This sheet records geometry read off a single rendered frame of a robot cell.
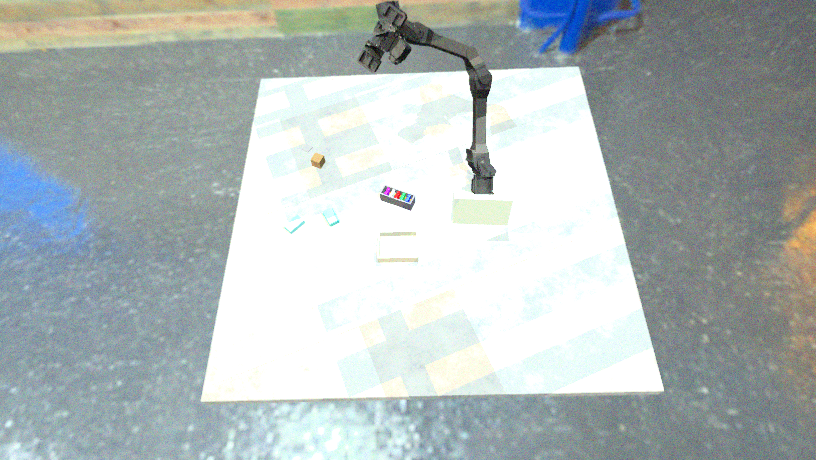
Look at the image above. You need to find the small tan cube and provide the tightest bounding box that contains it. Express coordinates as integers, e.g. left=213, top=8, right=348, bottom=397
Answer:
left=311, top=153, right=326, bottom=169

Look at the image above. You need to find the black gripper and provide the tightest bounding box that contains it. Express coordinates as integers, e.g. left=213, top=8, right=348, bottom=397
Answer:
left=357, top=4, right=407, bottom=73

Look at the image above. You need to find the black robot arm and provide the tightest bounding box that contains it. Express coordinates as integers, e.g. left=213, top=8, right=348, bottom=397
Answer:
left=388, top=20, right=497, bottom=195

